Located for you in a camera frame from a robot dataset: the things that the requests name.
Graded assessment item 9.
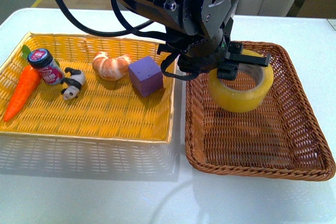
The clear yellowish tape roll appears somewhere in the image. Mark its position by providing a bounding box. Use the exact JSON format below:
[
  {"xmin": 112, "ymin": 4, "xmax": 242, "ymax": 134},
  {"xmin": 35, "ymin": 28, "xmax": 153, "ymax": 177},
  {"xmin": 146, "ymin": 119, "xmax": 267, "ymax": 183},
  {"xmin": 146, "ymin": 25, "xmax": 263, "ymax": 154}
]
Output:
[{"xmin": 208, "ymin": 63, "xmax": 274, "ymax": 113}]

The purple foam cube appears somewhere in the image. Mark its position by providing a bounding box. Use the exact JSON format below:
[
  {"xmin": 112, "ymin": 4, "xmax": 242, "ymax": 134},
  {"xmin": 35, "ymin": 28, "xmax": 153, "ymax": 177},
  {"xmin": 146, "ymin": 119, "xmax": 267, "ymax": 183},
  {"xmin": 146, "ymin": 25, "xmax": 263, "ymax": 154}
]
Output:
[{"xmin": 128, "ymin": 56, "xmax": 163, "ymax": 97}]

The orange toy carrot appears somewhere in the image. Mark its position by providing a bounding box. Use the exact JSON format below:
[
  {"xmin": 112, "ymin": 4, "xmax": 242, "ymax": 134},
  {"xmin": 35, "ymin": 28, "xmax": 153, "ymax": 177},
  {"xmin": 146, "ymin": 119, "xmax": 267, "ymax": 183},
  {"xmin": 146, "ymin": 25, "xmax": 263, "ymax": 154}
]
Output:
[{"xmin": 3, "ymin": 45, "xmax": 42, "ymax": 122}]

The panda figurine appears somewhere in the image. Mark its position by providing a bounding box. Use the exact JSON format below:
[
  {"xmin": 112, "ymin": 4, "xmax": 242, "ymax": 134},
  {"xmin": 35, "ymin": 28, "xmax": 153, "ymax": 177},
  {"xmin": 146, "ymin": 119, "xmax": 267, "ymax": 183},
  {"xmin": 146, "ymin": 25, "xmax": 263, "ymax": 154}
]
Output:
[{"xmin": 60, "ymin": 67, "xmax": 86, "ymax": 100}]

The small pink labelled jar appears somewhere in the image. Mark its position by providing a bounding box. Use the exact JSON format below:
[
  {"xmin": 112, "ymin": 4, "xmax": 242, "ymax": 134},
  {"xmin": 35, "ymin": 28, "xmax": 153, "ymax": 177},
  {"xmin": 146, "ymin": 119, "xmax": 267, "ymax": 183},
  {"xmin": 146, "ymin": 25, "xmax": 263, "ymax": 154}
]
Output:
[{"xmin": 27, "ymin": 48, "xmax": 64, "ymax": 86}]

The toy croissant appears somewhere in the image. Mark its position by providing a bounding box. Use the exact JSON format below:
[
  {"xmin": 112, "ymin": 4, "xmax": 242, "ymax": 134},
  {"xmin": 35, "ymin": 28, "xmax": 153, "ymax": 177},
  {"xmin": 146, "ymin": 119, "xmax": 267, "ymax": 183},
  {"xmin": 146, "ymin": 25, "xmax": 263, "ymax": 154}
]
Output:
[{"xmin": 92, "ymin": 51, "xmax": 132, "ymax": 81}]

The black cable bundle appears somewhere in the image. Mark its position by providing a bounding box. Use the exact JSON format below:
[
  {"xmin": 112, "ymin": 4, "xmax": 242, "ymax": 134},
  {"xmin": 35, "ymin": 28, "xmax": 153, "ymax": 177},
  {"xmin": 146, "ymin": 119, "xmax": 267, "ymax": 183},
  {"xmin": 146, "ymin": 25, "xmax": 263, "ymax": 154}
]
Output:
[{"xmin": 44, "ymin": 0, "xmax": 203, "ymax": 81}]

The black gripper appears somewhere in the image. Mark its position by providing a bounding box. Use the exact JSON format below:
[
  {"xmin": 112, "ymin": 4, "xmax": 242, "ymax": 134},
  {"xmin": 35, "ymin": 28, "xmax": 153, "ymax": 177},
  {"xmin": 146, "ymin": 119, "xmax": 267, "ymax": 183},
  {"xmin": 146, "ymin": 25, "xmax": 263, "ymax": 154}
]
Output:
[{"xmin": 157, "ymin": 18, "xmax": 271, "ymax": 80}]

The brown wicker basket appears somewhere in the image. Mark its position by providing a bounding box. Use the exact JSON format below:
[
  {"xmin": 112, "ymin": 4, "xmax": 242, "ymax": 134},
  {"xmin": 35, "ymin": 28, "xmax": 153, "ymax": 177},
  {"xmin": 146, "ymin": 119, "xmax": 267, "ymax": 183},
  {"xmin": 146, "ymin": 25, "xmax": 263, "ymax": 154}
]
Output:
[{"xmin": 185, "ymin": 41, "xmax": 335, "ymax": 182}]

